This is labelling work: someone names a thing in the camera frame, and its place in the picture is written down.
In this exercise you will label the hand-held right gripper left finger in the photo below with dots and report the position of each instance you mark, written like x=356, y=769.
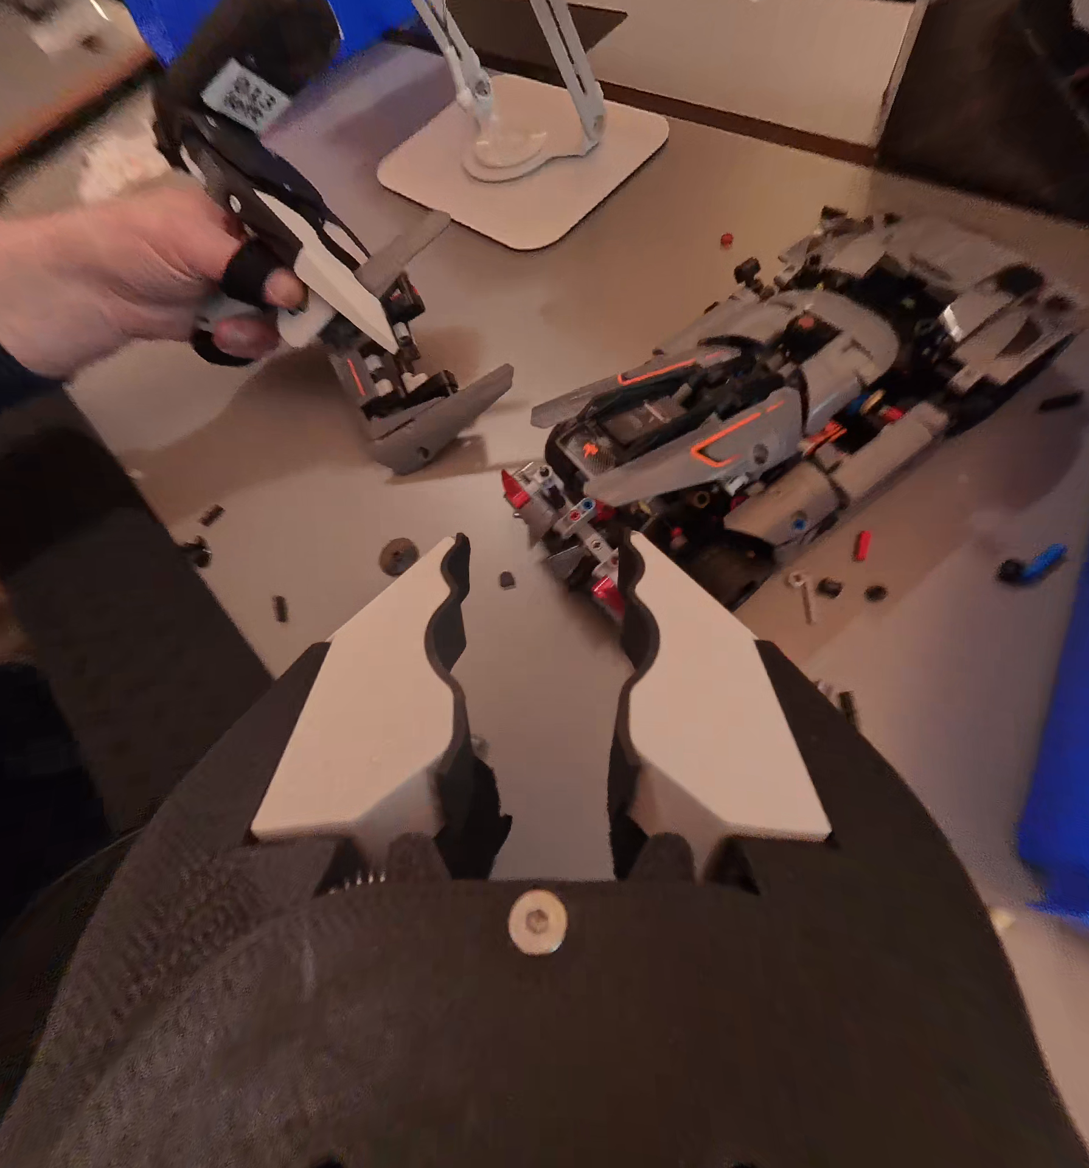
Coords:
x=372, y=730

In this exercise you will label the white sticker sheet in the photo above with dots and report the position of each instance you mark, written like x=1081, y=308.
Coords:
x=121, y=168

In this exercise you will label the black round lego dish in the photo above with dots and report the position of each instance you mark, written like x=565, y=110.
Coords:
x=401, y=555

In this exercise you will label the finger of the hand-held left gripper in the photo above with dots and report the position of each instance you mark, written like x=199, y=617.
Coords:
x=289, y=213
x=344, y=297

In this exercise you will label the black perforated metal panel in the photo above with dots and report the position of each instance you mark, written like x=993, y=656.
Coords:
x=98, y=592

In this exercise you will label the blue plastic bin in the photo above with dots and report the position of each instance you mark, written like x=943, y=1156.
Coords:
x=1083, y=730

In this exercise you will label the partly built lego car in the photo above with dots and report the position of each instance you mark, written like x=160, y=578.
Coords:
x=783, y=384

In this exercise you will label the blue bin with white label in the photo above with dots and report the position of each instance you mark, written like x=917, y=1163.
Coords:
x=364, y=23

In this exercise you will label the person's left hand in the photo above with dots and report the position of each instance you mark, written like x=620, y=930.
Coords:
x=98, y=274

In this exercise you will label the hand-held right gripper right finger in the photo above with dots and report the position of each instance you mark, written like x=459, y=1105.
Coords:
x=719, y=730

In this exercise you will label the grey lego door panel assembly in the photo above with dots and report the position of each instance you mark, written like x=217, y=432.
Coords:
x=436, y=419

